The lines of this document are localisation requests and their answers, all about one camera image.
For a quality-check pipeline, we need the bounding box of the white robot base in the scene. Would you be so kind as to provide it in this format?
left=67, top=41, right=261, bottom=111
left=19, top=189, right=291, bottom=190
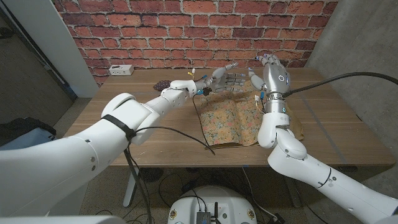
left=167, top=185, right=258, bottom=224

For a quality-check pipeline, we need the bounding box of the white table leg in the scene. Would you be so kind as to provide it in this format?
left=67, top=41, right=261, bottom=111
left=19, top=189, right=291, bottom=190
left=123, top=169, right=139, bottom=208

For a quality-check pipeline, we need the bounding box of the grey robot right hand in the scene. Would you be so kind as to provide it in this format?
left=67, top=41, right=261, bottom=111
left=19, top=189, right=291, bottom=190
left=248, top=53, right=292, bottom=96

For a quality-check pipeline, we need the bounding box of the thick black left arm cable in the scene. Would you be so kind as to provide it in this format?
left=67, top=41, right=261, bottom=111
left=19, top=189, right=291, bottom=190
left=123, top=144, right=153, bottom=224

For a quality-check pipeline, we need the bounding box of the black round floor disc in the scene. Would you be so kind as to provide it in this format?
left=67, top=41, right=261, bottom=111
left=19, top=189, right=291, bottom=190
left=139, top=167, right=165, bottom=184

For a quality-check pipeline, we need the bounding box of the small grey electronics box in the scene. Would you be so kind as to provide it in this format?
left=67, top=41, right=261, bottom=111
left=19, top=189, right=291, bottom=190
left=195, top=210, right=212, bottom=224

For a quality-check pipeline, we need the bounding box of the black bag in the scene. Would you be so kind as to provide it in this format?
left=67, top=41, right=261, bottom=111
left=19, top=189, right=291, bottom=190
left=0, top=117, right=57, bottom=146

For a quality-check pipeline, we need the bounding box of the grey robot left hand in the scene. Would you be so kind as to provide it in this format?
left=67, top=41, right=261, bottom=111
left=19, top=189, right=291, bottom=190
left=198, top=62, right=246, bottom=96

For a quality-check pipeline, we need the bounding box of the white floor cable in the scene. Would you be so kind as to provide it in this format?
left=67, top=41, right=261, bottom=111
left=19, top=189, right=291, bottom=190
left=241, top=167, right=277, bottom=220

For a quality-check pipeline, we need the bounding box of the blue bag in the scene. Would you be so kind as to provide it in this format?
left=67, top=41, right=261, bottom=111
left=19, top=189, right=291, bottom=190
left=0, top=127, right=55, bottom=150

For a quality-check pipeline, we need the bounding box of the tan patterned cloth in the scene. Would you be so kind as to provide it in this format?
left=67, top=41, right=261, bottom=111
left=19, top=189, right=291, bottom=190
left=198, top=81, right=305, bottom=149

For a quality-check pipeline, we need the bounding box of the thin black left wrist cable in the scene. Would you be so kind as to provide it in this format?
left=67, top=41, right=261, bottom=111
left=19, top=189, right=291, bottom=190
left=135, top=93, right=217, bottom=156

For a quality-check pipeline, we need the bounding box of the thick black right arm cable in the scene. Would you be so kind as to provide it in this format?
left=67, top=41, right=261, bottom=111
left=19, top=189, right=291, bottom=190
left=281, top=71, right=398, bottom=97

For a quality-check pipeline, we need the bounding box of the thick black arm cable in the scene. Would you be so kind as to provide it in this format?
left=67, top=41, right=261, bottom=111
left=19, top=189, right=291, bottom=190
left=123, top=144, right=153, bottom=224
left=281, top=71, right=398, bottom=97

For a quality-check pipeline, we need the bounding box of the red brick print backdrop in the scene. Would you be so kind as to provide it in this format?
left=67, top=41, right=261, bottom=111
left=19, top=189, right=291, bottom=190
left=51, top=0, right=339, bottom=86

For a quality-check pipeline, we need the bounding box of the grey table leg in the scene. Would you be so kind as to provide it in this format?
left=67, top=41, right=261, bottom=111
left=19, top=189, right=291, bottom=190
left=284, top=179, right=302, bottom=208

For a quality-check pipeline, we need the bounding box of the white power strip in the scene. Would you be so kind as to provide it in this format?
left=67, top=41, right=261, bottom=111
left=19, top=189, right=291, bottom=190
left=108, top=64, right=135, bottom=77

